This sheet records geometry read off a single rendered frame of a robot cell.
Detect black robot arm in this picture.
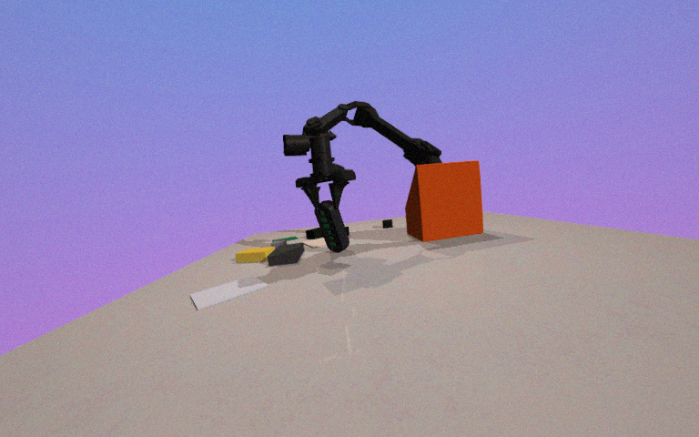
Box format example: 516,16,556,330
283,101,442,167

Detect dark grey switch panel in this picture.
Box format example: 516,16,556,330
314,200,350,253

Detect white flat rectangular card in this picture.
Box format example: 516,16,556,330
190,276,268,310

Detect yellow rectangular block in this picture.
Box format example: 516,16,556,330
236,247,275,263

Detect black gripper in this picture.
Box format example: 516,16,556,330
296,152,356,208

